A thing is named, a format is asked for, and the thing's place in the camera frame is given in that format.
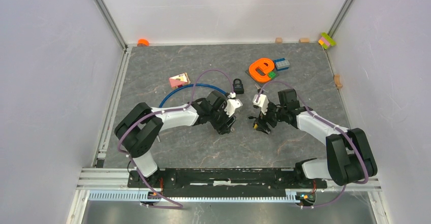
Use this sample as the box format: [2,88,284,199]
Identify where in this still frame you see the pink wooden puzzle box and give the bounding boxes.
[169,73,191,89]

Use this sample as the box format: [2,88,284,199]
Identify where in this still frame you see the grey plate under letter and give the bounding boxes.
[245,70,279,84]

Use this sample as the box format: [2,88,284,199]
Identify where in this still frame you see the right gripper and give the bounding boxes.
[255,101,287,135]

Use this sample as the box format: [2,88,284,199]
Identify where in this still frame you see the wooden block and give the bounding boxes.
[299,38,310,43]
[275,37,283,44]

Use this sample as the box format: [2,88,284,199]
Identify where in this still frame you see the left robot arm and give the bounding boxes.
[114,90,242,187]

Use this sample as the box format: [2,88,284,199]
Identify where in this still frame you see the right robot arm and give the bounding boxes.
[253,89,378,187]

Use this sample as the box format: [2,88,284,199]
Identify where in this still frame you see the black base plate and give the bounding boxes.
[146,168,327,198]

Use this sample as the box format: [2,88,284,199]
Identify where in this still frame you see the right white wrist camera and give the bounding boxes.
[253,94,269,115]

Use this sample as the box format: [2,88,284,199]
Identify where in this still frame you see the orange letter block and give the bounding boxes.
[248,57,275,74]

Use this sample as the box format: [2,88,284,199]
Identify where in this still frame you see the orange round cap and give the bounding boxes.
[137,39,149,47]

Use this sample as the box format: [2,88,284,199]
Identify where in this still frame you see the wooden block left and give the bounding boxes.
[275,37,283,44]

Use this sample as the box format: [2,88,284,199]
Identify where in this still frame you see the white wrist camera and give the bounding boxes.
[224,92,243,117]
[253,94,269,115]

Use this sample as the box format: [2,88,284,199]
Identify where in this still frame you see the stacked coloured lego bricks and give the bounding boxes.
[318,33,336,50]

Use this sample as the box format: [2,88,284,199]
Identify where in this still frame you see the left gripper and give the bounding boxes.
[208,103,237,135]

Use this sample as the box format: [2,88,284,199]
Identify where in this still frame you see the blue slotted cable duct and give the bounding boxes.
[88,190,298,203]

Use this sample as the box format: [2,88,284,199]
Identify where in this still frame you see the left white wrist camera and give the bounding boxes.
[224,92,243,117]

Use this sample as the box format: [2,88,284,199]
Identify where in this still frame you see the wooden block right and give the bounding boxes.
[299,38,310,43]

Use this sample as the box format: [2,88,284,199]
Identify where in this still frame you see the green lego brick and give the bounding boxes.
[267,71,278,80]

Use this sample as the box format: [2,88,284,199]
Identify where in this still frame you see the blue lego brick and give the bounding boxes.
[273,58,290,71]

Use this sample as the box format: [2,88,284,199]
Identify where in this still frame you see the black head key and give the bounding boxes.
[255,84,264,93]

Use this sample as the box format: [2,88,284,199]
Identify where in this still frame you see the blue cable loop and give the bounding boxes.
[156,83,228,142]

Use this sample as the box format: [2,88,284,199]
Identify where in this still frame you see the black padlock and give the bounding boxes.
[232,78,244,94]

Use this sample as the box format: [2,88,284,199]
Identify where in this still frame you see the wooden arch piece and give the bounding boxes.
[333,74,343,89]

